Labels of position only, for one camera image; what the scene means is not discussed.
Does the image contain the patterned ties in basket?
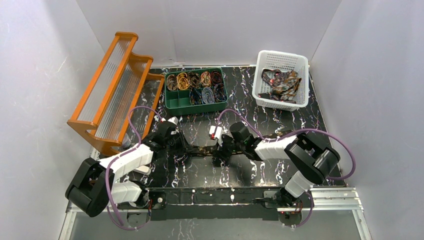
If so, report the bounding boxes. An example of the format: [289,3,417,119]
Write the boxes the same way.
[261,68,302,104]

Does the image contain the purple cable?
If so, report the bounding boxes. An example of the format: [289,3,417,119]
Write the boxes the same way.
[104,105,165,231]
[215,108,357,229]

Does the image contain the orange wooden rack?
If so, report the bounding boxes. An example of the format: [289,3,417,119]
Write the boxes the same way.
[67,31,165,156]

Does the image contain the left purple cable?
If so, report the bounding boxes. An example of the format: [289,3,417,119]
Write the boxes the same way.
[104,105,165,231]

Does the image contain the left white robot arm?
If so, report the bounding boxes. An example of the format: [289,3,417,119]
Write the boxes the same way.
[65,117,179,217]

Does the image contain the black base bar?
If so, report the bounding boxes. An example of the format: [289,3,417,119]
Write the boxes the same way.
[150,187,279,221]

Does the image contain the dark blue rolled tie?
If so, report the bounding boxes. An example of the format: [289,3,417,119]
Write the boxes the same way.
[213,83,227,103]

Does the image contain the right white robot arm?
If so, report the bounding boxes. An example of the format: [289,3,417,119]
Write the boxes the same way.
[209,122,341,209]

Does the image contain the orange rolled tie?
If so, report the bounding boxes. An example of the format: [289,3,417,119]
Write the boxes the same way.
[200,71,212,88]

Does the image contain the white oblong object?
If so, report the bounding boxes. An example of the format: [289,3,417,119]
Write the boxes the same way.
[134,165,152,175]

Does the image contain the light blue rolled tie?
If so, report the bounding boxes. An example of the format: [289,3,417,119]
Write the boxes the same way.
[201,87,215,104]

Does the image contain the white plastic basket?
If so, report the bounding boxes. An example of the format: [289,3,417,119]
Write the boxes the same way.
[252,50,310,112]

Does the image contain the aluminium rail frame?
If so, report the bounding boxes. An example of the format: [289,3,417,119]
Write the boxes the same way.
[59,145,372,240]

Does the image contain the dark floral tie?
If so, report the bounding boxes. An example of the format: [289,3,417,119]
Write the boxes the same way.
[185,130,293,157]

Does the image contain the green compartment tray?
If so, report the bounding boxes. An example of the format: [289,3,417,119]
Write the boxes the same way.
[164,68,228,116]

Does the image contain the yellow rolled tie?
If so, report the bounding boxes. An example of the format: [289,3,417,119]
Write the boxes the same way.
[176,72,190,91]

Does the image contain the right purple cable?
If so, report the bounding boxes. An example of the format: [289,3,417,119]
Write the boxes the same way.
[215,108,357,229]

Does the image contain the dark red rolled tie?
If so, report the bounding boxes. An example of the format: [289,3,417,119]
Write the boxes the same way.
[210,70,223,86]

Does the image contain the dark multicolour rolled tie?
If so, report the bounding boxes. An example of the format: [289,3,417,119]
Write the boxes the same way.
[189,88,203,106]

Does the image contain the dark brown rolled tie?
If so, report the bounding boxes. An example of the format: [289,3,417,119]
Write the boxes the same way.
[187,71,201,89]

